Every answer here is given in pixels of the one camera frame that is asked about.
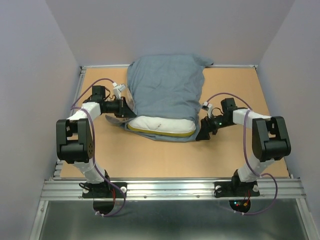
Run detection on aluminium front rail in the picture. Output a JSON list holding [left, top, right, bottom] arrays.
[[40, 178, 306, 201]]

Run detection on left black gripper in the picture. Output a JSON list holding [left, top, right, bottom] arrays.
[[104, 96, 136, 118]]

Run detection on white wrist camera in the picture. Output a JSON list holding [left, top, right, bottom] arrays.
[[112, 82, 126, 99], [201, 101, 213, 118]]

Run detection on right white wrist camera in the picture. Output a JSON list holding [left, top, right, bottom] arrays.
[[201, 101, 213, 118]]

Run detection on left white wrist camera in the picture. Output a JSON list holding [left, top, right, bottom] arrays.
[[112, 82, 126, 99]]

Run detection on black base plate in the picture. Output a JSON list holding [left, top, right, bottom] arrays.
[[214, 180, 260, 198], [79, 181, 128, 199]]

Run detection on blue grey pillowcase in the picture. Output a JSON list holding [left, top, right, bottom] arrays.
[[105, 54, 214, 143]]

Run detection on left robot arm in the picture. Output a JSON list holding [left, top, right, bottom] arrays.
[[56, 83, 136, 199]]

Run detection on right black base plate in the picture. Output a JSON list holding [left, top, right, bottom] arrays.
[[214, 180, 260, 198]]

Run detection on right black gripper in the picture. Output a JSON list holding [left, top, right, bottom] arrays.
[[194, 112, 233, 141]]

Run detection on white pillow yellow edge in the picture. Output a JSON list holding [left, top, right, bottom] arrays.
[[127, 116, 196, 138]]

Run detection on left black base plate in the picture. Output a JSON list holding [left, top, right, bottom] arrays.
[[79, 181, 128, 199]]

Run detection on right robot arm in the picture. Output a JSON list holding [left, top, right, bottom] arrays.
[[196, 98, 291, 198]]

